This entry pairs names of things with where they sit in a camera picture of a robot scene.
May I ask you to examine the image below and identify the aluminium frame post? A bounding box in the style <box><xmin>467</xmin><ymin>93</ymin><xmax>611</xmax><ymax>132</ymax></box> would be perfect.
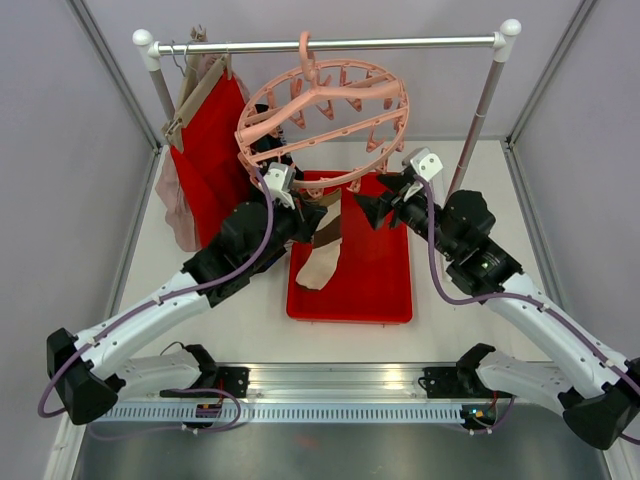
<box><xmin>65</xmin><ymin>0</ymin><xmax>160</xmax><ymax>153</ymax></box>
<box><xmin>505</xmin><ymin>0</ymin><xmax>599</xmax><ymax>150</ymax></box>

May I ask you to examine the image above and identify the teal christmas sock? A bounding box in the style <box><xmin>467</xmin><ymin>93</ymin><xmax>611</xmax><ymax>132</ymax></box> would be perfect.
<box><xmin>251</xmin><ymin>127</ymin><xmax>292</xmax><ymax>164</ymax></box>

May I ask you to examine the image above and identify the metal clothes rack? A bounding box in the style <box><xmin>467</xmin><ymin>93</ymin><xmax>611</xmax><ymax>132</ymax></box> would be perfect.
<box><xmin>132</xmin><ymin>19</ymin><xmax>522</xmax><ymax>193</ymax></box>

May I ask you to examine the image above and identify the white slotted cable duct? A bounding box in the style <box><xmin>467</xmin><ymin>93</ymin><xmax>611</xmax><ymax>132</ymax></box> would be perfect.
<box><xmin>101</xmin><ymin>402</ymin><xmax>464</xmax><ymax>424</ymax></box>

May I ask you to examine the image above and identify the pink hanging garment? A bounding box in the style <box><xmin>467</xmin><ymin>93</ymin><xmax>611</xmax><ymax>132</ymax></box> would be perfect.
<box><xmin>154</xmin><ymin>54</ymin><xmax>251</xmax><ymax>252</ymax></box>

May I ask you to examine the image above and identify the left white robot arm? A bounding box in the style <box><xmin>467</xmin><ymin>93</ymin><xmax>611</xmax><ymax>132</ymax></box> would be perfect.
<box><xmin>45</xmin><ymin>200</ymin><xmax>327</xmax><ymax>425</ymax></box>

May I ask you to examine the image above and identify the aluminium frame post right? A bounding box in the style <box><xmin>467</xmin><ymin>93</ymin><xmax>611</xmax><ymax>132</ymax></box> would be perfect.
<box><xmin>505</xmin><ymin>0</ymin><xmax>599</xmax><ymax>150</ymax></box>

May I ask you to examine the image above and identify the pink round clip hanger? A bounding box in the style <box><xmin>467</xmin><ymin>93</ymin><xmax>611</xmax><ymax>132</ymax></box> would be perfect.
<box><xmin>235</xmin><ymin>31</ymin><xmax>410</xmax><ymax>196</ymax></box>

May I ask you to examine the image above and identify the beige clip hanger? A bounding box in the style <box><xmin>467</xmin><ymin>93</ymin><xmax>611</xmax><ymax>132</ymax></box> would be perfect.
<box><xmin>162</xmin><ymin>27</ymin><xmax>233</xmax><ymax>153</ymax></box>

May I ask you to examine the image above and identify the aluminium frame post left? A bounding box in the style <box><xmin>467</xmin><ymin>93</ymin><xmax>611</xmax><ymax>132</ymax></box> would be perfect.
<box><xmin>65</xmin><ymin>0</ymin><xmax>160</xmax><ymax>153</ymax></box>

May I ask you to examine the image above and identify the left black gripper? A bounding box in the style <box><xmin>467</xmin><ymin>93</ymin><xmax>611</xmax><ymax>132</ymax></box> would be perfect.
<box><xmin>246</xmin><ymin>190</ymin><xmax>327</xmax><ymax>272</ymax></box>

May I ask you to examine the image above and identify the red hanging cloth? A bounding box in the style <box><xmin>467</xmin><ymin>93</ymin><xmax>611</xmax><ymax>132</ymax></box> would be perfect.
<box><xmin>168</xmin><ymin>72</ymin><xmax>261</xmax><ymax>251</ymax></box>

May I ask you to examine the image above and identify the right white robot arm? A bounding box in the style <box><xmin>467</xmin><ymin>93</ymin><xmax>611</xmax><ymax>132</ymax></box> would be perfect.
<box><xmin>355</xmin><ymin>174</ymin><xmax>639</xmax><ymax>450</ymax></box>

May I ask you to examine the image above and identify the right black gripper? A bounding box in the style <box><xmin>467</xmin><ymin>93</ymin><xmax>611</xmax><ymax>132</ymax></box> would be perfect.
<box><xmin>352</xmin><ymin>170</ymin><xmax>459</xmax><ymax>259</ymax></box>

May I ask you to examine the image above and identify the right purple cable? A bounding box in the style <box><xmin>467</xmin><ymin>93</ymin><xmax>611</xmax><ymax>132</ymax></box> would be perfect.
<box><xmin>417</xmin><ymin>174</ymin><xmax>640</xmax><ymax>444</ymax></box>

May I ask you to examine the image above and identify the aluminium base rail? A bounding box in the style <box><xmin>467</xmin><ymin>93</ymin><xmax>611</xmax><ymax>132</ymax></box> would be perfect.
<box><xmin>119</xmin><ymin>363</ymin><xmax>566</xmax><ymax>401</ymax></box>

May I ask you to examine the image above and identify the red plastic tray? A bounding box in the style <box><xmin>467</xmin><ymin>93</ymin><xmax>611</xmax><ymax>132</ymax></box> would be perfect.
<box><xmin>286</xmin><ymin>185</ymin><xmax>413</xmax><ymax>324</ymax></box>

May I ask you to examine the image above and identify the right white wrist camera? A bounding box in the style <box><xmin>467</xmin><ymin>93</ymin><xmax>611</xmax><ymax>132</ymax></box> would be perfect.
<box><xmin>401</xmin><ymin>147</ymin><xmax>443</xmax><ymax>201</ymax></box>

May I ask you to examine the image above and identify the brown beige striped sock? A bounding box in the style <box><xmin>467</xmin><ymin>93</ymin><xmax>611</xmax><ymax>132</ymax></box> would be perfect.
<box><xmin>257</xmin><ymin>240</ymin><xmax>294</xmax><ymax>273</ymax></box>

